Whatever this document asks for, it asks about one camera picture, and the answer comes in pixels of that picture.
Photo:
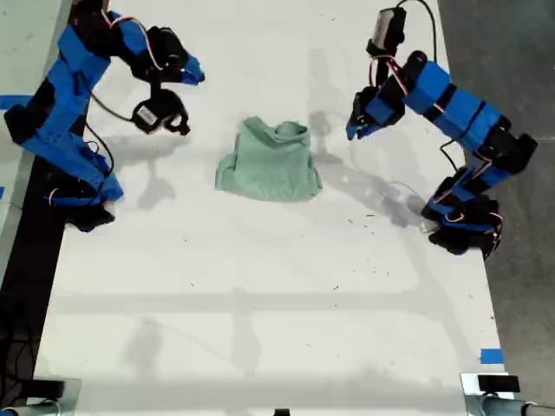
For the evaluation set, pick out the small black box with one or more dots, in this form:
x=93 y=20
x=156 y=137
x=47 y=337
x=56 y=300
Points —
x=48 y=388
x=498 y=384

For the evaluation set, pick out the small black edge clip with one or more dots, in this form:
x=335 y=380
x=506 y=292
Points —
x=282 y=412

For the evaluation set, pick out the square blue tape piece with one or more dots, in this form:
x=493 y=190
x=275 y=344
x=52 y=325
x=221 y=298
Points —
x=492 y=356

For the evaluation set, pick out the short black camera stalk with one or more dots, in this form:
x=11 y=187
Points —
x=155 y=89
x=380 y=71

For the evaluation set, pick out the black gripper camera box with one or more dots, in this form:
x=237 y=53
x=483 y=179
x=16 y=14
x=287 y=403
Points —
x=160 y=110
x=386 y=30

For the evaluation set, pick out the grey pipe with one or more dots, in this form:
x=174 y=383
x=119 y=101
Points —
x=516 y=407

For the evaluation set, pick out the long blue tape strip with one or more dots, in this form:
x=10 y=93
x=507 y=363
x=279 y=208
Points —
x=15 y=102

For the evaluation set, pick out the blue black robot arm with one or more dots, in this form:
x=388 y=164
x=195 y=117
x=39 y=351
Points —
x=459 y=108
x=52 y=112

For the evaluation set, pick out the pale green t-shirt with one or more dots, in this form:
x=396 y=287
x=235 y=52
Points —
x=269 y=169

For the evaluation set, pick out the metal corner bracket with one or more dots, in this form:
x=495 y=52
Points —
x=469 y=396
x=73 y=392

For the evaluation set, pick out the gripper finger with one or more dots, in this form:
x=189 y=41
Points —
x=188 y=78
x=367 y=130
x=193 y=65
x=352 y=131

